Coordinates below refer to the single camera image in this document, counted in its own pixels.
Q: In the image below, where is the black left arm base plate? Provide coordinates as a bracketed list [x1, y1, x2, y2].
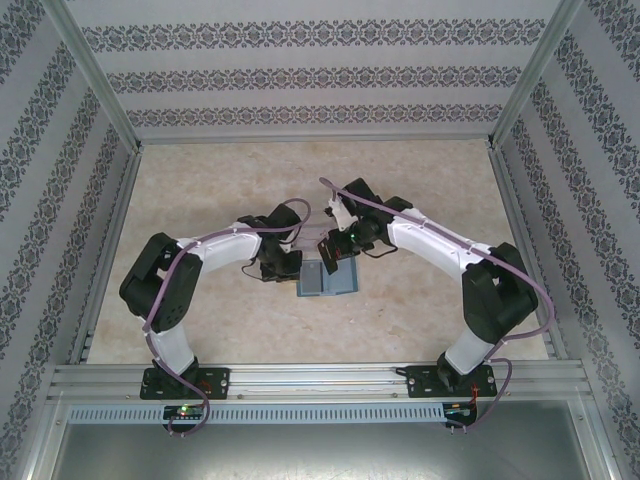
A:
[139, 367, 231, 401]

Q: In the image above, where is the aluminium frame post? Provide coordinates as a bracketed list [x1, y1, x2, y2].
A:
[485, 0, 585, 151]
[45, 0, 146, 154]

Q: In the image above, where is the grey slotted cable duct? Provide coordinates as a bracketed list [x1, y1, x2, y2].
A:
[67, 404, 446, 424]

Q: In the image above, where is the aluminium table side rail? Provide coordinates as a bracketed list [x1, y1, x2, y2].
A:
[487, 142, 570, 361]
[68, 147, 146, 365]

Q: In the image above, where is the grey metal sheet panel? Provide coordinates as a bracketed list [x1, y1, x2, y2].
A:
[49, 422, 596, 480]

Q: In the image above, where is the aluminium mounting rail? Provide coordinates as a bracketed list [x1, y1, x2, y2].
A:
[47, 362, 586, 401]

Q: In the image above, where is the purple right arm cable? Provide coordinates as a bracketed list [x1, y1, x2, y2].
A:
[318, 177, 555, 434]

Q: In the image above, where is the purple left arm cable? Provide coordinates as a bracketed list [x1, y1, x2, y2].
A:
[142, 198, 315, 436]

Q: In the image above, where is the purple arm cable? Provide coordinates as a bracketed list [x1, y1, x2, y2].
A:
[142, 198, 315, 436]
[318, 177, 555, 434]

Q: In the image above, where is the teal leather card holder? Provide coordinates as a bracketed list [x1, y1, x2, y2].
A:
[295, 258, 360, 300]

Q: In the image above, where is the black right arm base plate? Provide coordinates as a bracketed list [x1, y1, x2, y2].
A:
[404, 363, 499, 400]

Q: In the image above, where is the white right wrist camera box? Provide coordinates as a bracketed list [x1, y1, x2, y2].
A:
[324, 196, 354, 232]

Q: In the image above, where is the thin black right gripper cable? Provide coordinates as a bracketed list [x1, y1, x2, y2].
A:
[362, 238, 397, 260]

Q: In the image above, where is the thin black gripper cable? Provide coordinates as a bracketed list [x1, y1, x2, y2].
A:
[362, 238, 397, 260]
[240, 258, 266, 282]

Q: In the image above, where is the thin black left gripper cable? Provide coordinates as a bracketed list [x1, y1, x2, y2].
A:
[240, 258, 266, 282]

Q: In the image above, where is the left circuit board green light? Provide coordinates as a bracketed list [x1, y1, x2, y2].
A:
[163, 405, 207, 421]

